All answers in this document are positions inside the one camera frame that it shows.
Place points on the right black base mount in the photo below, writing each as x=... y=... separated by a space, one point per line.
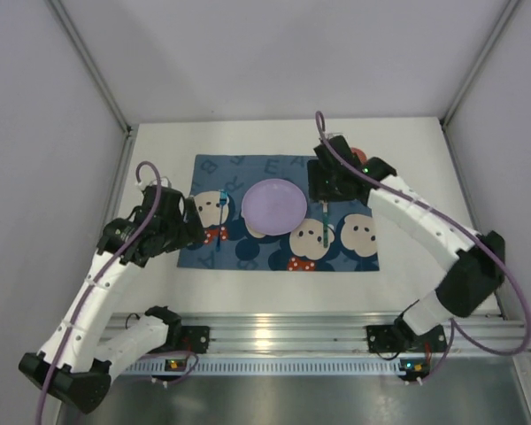
x=382 y=340

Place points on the blue handled fork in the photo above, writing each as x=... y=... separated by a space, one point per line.
x=223 y=198

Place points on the aluminium mounting rail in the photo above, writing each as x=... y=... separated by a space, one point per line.
x=341 y=334

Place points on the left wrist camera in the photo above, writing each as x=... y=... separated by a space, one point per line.
x=164 y=182

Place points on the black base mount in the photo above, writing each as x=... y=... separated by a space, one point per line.
x=382 y=340
x=194 y=339

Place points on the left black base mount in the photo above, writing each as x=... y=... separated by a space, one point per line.
x=194 y=339

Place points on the perforated cable tray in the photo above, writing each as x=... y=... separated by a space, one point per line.
x=278 y=366

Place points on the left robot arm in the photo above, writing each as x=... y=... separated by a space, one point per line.
x=74 y=365

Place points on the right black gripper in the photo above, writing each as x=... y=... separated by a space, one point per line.
x=324 y=190

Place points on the coral plastic cup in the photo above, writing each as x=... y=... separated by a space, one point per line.
x=360 y=154

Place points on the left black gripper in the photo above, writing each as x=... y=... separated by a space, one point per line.
x=188 y=220

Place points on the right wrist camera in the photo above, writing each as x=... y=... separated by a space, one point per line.
x=332 y=135

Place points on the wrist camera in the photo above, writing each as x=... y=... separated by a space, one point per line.
x=164 y=182
x=332 y=135

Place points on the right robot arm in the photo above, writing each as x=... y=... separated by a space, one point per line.
x=464 y=254

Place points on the blue cartoon placemat cloth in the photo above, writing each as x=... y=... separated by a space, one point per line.
x=352 y=232

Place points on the purple plastic plate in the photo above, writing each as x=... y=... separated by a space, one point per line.
x=274 y=207

